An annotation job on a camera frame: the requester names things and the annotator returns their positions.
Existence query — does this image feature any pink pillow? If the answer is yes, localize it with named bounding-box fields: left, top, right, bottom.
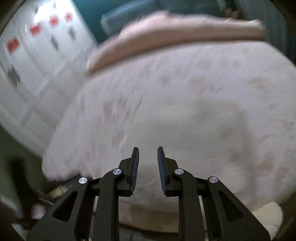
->
left=86, top=11, right=266, bottom=74

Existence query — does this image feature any grey striped curtain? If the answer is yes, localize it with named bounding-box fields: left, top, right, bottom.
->
left=235, top=0, right=295, bottom=61

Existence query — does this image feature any white panelled wardrobe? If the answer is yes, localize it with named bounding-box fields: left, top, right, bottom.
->
left=1, top=1, right=96, bottom=156

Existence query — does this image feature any white fluffy rug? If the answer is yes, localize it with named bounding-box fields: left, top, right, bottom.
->
left=252, top=202, right=283, bottom=240

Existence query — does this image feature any teal upholstered headboard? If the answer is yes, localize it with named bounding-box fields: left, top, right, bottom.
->
left=100, top=0, right=237, bottom=36

